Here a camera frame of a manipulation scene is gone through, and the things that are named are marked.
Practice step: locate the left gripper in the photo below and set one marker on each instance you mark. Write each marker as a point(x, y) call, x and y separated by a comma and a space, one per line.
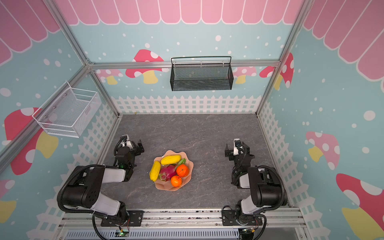
point(138, 152)

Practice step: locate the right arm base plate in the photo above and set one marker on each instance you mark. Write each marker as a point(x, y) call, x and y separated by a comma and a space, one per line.
point(237, 218)

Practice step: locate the pink scalloped fruit bowl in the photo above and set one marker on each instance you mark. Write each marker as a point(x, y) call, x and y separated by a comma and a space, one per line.
point(167, 186)

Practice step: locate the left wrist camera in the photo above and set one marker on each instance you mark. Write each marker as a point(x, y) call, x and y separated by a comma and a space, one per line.
point(125, 141)

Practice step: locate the pink dragon fruit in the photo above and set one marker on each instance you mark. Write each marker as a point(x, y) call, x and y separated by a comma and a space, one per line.
point(166, 173)

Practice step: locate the black mesh wall basket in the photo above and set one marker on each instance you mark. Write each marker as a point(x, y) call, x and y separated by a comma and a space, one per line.
point(208, 73)

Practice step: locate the aluminium front rail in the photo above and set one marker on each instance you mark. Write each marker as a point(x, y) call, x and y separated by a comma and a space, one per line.
point(190, 218)

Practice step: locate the large orange tangerine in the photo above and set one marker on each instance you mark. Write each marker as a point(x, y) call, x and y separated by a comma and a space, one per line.
point(183, 170)

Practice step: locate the small orange with stem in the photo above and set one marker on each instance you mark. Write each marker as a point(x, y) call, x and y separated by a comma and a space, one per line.
point(176, 181)

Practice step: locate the small yellow fruit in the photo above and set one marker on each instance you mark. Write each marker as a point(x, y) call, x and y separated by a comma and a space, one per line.
point(170, 159)

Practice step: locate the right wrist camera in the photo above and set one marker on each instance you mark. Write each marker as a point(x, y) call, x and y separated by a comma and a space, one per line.
point(237, 147)

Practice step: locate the long yellow fruit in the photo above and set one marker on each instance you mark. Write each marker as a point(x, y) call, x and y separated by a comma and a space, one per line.
point(155, 171)

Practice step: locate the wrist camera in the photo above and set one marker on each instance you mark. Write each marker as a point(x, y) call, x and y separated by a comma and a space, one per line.
point(125, 141)
point(237, 147)

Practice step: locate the white wire wall basket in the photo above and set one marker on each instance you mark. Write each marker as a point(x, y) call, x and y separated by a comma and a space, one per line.
point(68, 112)

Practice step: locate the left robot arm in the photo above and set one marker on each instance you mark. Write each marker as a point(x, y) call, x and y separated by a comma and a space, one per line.
point(81, 193)

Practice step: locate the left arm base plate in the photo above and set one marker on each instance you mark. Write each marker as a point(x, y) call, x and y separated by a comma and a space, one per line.
point(132, 218)

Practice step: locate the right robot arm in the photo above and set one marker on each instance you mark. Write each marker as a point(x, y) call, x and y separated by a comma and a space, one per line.
point(267, 191)

